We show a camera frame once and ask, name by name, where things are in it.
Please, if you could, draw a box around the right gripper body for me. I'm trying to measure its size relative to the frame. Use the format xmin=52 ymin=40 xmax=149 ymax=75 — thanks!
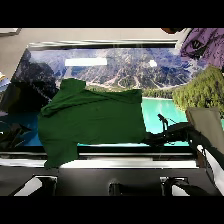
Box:
xmin=144 ymin=131 xmax=170 ymax=146

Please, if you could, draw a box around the green T-shirt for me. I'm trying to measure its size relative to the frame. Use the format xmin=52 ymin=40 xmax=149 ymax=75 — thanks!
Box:
xmin=37 ymin=78 xmax=148 ymax=170

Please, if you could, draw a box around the grey garment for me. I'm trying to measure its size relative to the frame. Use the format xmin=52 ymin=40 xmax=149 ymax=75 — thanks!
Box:
xmin=185 ymin=106 xmax=224 ymax=143

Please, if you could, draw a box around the purple printed garment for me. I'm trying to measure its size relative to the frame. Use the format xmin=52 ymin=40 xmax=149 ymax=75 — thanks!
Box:
xmin=179 ymin=28 xmax=224 ymax=69

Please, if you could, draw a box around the silver frame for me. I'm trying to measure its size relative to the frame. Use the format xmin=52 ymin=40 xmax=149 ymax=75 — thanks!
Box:
xmin=0 ymin=151 xmax=214 ymax=197

